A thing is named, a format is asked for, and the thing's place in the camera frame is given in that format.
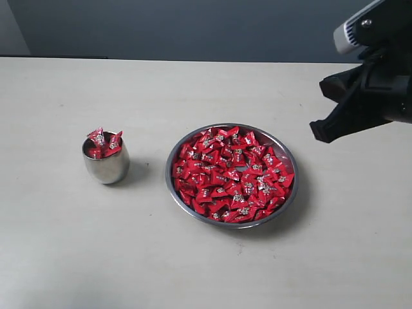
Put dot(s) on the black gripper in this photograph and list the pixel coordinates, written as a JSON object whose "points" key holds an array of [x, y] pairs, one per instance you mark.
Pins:
{"points": [[384, 95]]}

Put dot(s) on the red candy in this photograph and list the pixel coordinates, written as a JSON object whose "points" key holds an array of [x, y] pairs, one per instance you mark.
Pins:
{"points": [[98, 138], [114, 144]]}

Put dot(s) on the stainless steel bowl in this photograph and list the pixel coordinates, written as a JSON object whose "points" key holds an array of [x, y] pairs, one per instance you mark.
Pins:
{"points": [[291, 180]]}

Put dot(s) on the pile of red wrapped candies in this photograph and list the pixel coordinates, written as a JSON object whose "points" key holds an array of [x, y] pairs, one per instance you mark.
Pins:
{"points": [[233, 180]]}

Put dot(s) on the stainless steel cup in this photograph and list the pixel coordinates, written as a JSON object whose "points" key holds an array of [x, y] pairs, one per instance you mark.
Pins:
{"points": [[108, 170]]}

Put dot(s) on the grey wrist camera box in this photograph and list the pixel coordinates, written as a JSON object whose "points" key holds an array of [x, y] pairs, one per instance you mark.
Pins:
{"points": [[379, 23]]}

